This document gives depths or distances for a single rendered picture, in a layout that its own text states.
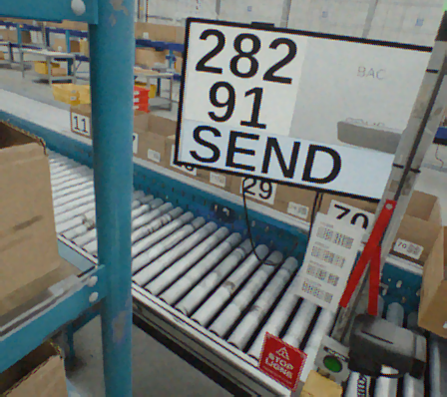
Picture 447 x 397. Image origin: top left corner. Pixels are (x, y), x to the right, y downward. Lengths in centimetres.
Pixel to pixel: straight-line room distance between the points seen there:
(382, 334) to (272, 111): 44
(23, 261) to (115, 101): 13
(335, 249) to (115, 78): 52
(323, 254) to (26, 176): 53
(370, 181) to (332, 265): 18
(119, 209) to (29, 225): 6
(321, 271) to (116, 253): 48
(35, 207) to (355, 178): 57
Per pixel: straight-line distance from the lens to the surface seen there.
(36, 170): 23
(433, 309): 104
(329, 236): 62
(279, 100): 63
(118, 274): 27
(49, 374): 36
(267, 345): 83
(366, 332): 65
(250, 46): 64
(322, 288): 68
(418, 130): 55
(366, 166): 68
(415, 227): 125
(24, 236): 25
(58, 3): 19
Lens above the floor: 151
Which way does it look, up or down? 23 degrees down
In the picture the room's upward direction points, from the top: 7 degrees clockwise
